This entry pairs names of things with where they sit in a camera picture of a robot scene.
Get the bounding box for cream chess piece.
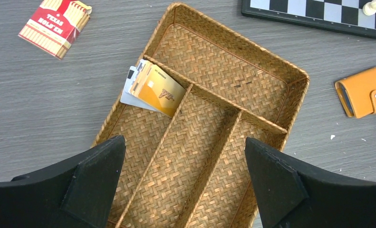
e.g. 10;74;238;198
362;0;376;16

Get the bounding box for black white chessboard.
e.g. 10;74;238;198
242;0;376;39

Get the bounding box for white credit card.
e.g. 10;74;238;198
120;59;158;112

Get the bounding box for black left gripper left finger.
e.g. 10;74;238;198
0;135;126;228

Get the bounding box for woven rattan divided tray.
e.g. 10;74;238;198
94;2;310;228

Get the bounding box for orange leather card holder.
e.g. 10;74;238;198
334;67;376;119

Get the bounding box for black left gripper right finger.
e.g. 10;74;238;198
245;137;376;228

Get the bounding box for red playing card box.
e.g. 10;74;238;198
18;0;92;60

